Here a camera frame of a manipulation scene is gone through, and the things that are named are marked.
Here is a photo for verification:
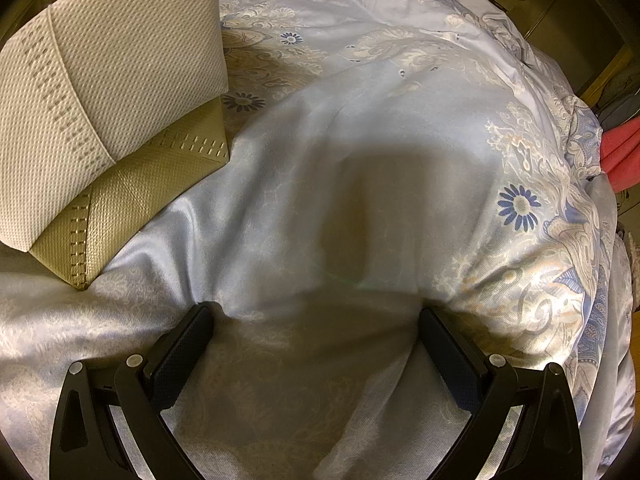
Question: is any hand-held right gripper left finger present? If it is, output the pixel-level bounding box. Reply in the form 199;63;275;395
49;302;216;480

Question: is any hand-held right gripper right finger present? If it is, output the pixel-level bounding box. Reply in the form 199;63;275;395
419;306;585;480

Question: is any white fabric storage basket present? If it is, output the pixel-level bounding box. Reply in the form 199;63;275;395
0;0;232;291

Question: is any blue floral blanket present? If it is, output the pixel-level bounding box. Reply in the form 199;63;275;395
0;0;640;480

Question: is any coral pink cloth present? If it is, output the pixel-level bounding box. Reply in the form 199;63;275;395
597;115;640;191

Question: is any grey cloth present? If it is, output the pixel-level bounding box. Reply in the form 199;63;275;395
597;72;640;131

